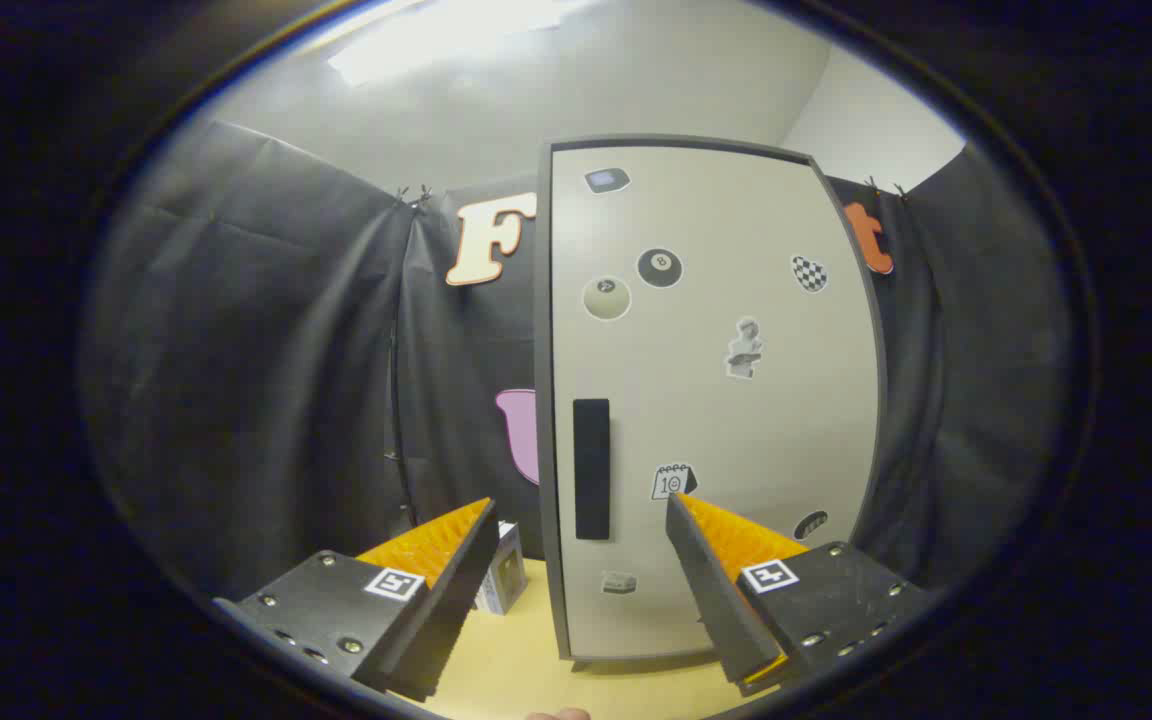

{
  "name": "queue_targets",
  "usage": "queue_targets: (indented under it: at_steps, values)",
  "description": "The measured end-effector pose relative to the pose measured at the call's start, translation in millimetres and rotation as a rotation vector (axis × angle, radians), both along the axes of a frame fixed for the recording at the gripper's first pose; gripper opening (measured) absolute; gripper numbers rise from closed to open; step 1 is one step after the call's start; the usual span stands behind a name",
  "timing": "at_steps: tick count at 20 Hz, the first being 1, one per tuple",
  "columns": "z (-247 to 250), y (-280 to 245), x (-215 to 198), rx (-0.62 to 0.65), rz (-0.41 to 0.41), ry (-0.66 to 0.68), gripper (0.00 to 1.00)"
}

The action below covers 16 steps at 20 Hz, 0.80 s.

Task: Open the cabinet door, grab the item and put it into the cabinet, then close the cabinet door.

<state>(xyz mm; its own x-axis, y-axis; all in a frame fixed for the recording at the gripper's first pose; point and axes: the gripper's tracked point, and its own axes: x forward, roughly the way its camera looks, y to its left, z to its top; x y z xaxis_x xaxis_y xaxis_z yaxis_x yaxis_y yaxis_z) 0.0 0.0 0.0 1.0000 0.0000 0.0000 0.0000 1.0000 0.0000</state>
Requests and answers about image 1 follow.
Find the grey cabinet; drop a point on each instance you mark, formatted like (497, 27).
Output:
(542, 400)

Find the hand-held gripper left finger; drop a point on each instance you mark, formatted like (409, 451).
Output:
(446, 610)

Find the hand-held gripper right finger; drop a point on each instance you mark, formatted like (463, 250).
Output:
(721, 610)

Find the white cabinet door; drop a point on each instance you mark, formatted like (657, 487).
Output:
(716, 420)

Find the grey book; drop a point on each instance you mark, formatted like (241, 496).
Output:
(506, 580)

